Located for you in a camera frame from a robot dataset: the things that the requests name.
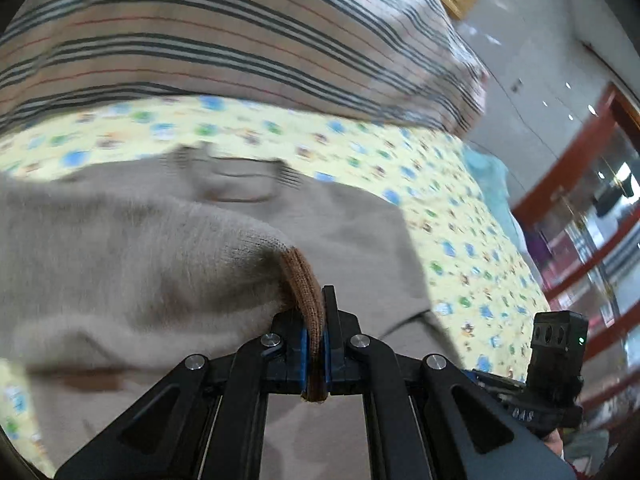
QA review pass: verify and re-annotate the beige knit sweater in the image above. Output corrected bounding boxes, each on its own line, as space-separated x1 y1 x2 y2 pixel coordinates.
0 142 466 480

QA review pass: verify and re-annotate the red-framed glass cabinet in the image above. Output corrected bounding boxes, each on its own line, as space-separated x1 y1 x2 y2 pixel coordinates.
510 82 640 431

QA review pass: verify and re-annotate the light blue cloth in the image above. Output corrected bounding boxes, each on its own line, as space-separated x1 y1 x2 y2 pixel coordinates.
462 142 526 256

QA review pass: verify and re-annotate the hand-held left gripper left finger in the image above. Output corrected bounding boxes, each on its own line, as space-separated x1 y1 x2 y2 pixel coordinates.
54 310 308 480

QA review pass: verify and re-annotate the yellow bear-print bed sheet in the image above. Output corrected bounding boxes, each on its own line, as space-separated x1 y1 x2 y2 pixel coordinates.
0 95 551 466

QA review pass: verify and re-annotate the plaid pillow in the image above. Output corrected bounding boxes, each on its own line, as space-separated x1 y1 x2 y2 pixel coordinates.
0 0 488 138

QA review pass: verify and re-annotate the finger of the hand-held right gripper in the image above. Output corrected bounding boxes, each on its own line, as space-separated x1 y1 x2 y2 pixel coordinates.
462 367 526 393

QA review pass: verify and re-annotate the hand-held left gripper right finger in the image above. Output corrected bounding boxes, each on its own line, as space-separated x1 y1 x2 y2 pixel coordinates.
322 285 576 480

